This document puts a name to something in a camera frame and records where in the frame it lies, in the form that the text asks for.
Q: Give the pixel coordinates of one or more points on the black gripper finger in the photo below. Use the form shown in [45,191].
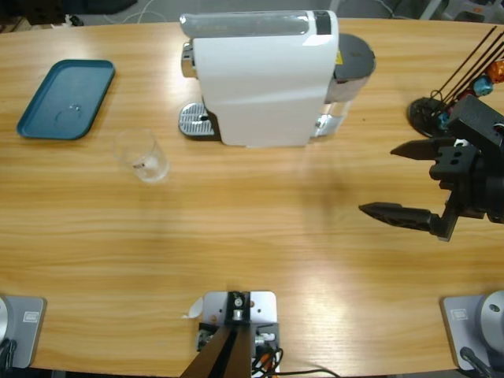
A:
[421,150]
[401,218]

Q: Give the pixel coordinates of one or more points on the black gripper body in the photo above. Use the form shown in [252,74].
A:
[478,185]

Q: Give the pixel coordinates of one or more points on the orange coffee capsule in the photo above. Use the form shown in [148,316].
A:
[498,71]

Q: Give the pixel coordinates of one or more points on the white capsule coffee machine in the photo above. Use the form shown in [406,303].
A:
[260,86]

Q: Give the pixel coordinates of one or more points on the clear glass cup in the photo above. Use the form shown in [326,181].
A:
[149,169]

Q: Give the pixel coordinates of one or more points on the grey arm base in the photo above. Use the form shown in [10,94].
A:
[21,327]
[478,323]

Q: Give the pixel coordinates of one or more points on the blue coffee capsule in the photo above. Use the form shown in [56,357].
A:
[443,119]

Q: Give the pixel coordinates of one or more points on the red coffee capsule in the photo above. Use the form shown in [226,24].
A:
[468,93]

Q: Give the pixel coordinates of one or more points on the teal coffee capsule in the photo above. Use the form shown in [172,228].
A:
[482,86]

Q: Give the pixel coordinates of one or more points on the black capsule stand with rods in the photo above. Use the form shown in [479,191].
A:
[423,114]

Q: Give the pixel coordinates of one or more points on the white paper tag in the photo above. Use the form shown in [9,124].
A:
[193,309]

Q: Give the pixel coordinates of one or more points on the teal plastic tray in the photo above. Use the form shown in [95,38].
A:
[67,98]

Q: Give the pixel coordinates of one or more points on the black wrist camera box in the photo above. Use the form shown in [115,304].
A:
[476,116]

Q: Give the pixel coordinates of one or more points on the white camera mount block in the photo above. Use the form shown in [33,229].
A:
[262,311]

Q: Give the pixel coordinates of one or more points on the dark camera post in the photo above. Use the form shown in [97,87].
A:
[224,350]

